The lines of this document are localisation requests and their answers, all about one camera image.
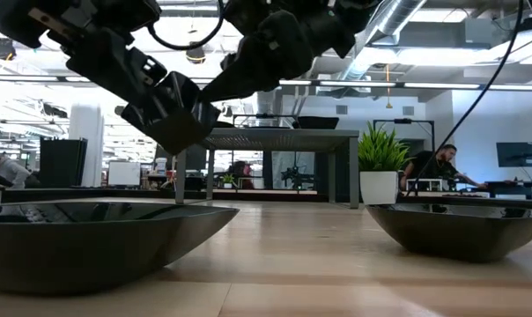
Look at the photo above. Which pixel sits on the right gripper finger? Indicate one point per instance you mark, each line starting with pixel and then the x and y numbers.
pixel 231 88

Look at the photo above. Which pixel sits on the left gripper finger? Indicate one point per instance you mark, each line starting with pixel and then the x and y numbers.
pixel 149 70

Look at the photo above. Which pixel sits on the black leaf-shaped mini plate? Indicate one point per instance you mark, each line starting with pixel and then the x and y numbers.
pixel 227 125
pixel 94 246

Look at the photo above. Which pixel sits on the black ceiling spotlight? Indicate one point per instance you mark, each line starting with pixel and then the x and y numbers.
pixel 196 55
pixel 4 48

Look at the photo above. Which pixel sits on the black background monitor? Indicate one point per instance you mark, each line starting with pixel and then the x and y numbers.
pixel 197 158

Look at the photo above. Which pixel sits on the grey perforated metal shelf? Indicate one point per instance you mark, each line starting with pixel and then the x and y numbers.
pixel 292 138

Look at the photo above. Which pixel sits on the person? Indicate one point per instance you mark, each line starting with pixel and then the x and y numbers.
pixel 8 171
pixel 433 169
pixel 244 176

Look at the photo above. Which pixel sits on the long ceiling light strip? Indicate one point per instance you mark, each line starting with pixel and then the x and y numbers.
pixel 358 83

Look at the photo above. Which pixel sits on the small background plant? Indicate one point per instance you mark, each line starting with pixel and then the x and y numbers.
pixel 227 179

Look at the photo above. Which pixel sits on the black cabinet panel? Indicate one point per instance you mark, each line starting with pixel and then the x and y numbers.
pixel 63 163

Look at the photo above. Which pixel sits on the white board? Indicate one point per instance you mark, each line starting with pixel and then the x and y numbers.
pixel 124 174

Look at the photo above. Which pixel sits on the green plant in white pot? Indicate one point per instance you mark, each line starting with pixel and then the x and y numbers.
pixel 379 187

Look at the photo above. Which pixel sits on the black office desk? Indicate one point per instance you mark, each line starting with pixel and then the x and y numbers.
pixel 512 187

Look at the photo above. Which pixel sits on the silver ceiling duct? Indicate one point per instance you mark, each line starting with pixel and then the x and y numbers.
pixel 396 19

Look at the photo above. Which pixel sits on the black background frame stand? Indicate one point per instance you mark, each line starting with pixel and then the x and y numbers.
pixel 402 120

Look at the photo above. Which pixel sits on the black wall monitor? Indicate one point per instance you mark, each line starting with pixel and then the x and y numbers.
pixel 515 154

